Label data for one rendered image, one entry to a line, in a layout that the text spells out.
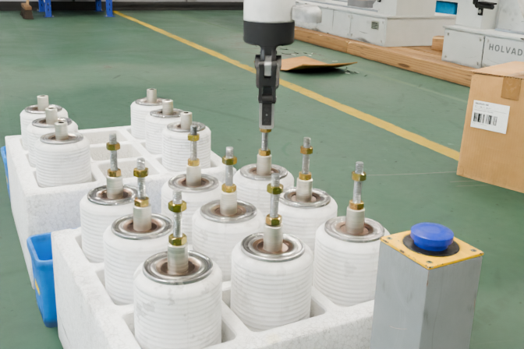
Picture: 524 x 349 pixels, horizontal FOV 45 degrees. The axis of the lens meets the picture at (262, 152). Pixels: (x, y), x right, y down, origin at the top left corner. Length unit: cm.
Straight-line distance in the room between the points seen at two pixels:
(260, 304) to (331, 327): 9
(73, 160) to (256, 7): 45
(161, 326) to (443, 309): 28
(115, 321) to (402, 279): 32
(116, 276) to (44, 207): 38
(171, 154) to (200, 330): 59
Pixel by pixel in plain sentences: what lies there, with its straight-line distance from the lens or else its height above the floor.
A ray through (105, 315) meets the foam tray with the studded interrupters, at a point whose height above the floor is 18.
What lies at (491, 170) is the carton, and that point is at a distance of 183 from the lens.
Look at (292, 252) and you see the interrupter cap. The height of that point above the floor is 25.
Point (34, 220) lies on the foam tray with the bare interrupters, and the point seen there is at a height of 13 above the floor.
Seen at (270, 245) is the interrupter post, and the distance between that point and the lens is 73.
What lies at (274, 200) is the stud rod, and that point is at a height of 31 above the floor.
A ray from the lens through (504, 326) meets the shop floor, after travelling 116.
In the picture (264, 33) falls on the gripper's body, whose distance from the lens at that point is 90.
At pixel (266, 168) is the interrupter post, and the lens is 98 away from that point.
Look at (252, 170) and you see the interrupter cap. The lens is 99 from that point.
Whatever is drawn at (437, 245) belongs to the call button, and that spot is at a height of 32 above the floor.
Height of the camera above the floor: 57
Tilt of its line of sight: 17 degrees down
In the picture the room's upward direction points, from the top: 2 degrees clockwise
